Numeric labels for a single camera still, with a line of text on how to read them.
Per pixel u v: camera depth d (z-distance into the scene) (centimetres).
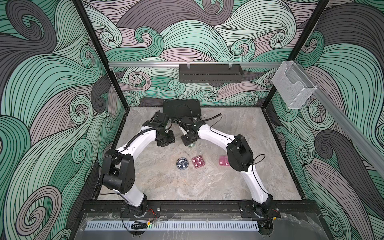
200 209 74
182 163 88
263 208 63
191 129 71
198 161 90
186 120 76
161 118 70
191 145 97
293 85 77
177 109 114
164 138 73
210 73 99
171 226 70
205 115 116
